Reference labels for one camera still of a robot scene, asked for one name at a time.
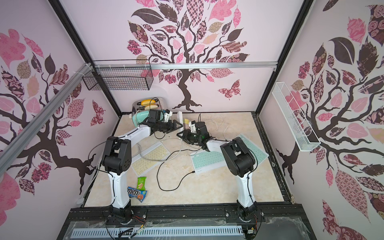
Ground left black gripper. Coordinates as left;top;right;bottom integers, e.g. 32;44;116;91
155;119;183;134

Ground white power strip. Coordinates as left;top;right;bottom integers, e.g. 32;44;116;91
177;111;184;132

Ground black charging cable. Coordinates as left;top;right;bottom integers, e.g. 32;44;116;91
155;143;205;192

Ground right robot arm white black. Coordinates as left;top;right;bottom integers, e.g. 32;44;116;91
177;122;258;222

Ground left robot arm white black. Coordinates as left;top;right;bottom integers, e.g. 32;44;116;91
102;110;183;224

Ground mint green toaster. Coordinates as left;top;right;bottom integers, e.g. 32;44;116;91
132;97;167;127

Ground yellow bread slice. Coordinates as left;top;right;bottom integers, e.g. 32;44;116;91
141;98;158;106

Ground green snack packet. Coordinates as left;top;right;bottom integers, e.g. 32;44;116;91
137;177;146;191

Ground blue m&m's candy bag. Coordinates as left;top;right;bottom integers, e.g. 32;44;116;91
127;187;147;203

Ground white charging cable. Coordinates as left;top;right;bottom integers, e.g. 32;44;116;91
134;114;238;163

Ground green wireless keyboard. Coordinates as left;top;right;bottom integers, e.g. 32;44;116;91
191;151;227;174

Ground yellow wireless keyboard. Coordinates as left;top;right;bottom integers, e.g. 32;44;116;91
131;142;170;177

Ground black wire basket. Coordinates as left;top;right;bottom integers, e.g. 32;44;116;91
82;60;154;91

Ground white wire shelf basket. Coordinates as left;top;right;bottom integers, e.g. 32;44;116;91
272;82;321;152

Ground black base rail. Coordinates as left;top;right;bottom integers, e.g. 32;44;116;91
65;202;308;226

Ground white vented cable duct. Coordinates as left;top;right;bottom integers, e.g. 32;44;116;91
69;226;244;240

